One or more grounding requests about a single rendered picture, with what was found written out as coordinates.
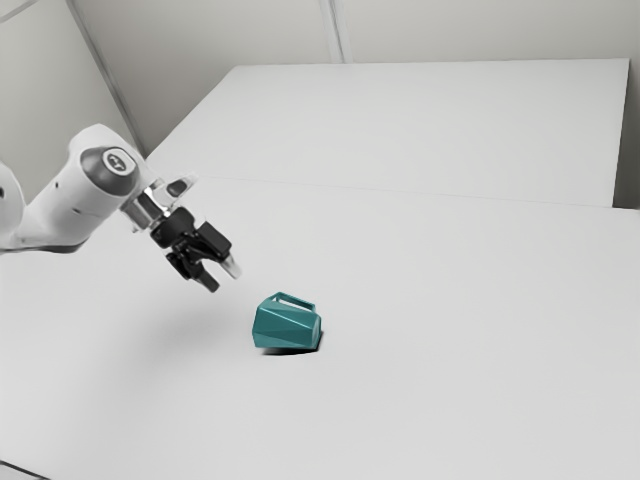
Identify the teal faceted mug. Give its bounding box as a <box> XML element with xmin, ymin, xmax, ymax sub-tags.
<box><xmin>250</xmin><ymin>291</ymin><xmax>324</xmax><ymax>352</ymax></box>

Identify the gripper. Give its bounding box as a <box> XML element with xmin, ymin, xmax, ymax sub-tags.
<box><xmin>149</xmin><ymin>206</ymin><xmax>244</xmax><ymax>294</ymax></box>

